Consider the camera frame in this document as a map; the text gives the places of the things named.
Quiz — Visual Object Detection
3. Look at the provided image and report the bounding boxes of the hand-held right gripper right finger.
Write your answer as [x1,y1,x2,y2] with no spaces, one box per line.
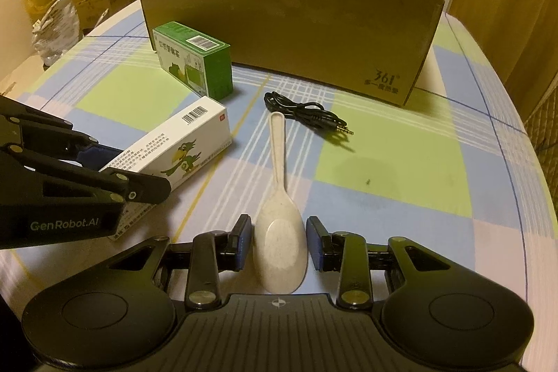
[305,216,463,310]

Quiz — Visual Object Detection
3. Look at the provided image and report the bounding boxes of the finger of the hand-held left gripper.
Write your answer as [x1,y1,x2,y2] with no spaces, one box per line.
[4,145,172,205]
[0,95,125,170]

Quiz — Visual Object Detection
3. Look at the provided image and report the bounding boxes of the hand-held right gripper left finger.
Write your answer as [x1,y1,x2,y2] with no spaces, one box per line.
[102,214,252,310]

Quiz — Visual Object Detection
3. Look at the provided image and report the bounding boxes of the white rice spoon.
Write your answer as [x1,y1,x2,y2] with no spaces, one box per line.
[253,111,308,295]

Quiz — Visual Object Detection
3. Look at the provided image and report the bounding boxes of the white bird-print medicine box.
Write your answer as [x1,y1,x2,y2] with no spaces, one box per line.
[99,97,233,242]

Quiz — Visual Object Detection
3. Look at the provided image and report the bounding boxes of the large cardboard box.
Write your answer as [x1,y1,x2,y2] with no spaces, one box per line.
[135,0,445,107]

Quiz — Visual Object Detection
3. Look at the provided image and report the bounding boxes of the plaid cloth desktop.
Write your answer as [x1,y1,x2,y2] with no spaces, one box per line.
[0,0,558,355]

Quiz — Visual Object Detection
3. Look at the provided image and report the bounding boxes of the white plastic bag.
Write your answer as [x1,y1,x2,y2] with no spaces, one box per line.
[30,0,83,65]

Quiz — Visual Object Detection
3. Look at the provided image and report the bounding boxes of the green medicine box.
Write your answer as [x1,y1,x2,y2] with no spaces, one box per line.
[152,21,234,100]

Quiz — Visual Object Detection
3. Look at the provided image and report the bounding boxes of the black audio cable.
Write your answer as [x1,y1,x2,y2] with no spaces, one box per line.
[264,91,355,137]

